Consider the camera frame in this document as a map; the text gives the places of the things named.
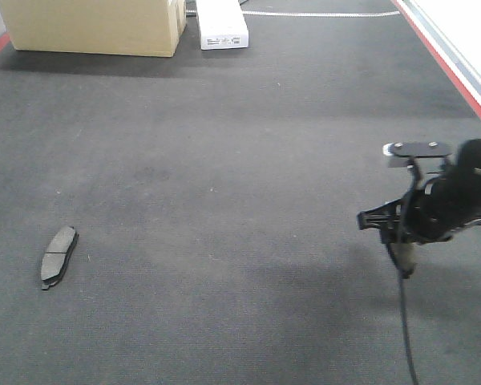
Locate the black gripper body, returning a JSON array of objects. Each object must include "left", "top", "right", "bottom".
[{"left": 357, "top": 139, "right": 481, "bottom": 245}]

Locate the brake pad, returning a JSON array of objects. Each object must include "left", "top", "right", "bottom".
[
  {"left": 40, "top": 225, "right": 79, "bottom": 290},
  {"left": 392, "top": 243, "right": 417, "bottom": 279}
]

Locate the white long box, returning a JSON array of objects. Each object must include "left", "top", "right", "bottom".
[{"left": 196, "top": 0, "right": 249, "bottom": 51}]

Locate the large cardboard box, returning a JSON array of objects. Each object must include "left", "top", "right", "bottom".
[{"left": 0, "top": 0, "right": 187, "bottom": 57}]

